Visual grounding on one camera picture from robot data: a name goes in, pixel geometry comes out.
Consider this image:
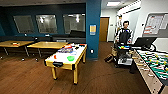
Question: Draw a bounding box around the red bowl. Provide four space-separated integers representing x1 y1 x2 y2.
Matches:
78 43 86 47

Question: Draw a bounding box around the black cushion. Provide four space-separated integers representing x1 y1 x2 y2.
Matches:
69 29 87 38

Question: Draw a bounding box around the orange game box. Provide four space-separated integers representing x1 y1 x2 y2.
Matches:
63 44 75 50

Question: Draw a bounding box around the green bowl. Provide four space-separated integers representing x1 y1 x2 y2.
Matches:
66 55 76 62

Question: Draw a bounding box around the black bench sofa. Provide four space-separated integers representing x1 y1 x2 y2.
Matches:
19 33 87 44

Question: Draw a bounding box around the brown wooden door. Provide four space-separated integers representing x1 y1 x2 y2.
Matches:
99 17 110 43

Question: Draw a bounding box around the brown bag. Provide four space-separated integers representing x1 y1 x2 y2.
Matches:
103 54 114 64

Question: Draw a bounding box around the dark framed window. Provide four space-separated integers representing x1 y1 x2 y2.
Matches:
35 13 58 34
63 13 86 34
13 14 35 34

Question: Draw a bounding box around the long wooden table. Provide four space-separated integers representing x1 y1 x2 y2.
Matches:
0 40 34 57
26 41 69 58

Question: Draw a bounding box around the person in dark shirt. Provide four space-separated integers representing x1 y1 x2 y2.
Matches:
116 20 134 46

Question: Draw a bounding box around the ceiling light panel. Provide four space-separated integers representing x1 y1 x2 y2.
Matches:
106 1 122 7

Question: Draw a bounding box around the black monitor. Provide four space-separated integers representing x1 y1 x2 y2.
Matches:
132 36 158 48

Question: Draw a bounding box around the small red white item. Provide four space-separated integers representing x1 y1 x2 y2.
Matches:
11 41 20 46

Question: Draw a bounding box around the green foosball table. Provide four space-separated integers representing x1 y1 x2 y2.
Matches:
131 48 168 94

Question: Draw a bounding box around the pale yellow wall sign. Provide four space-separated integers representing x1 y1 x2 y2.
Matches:
89 24 97 36

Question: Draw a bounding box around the wall board with papers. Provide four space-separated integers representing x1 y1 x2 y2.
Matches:
143 13 168 37

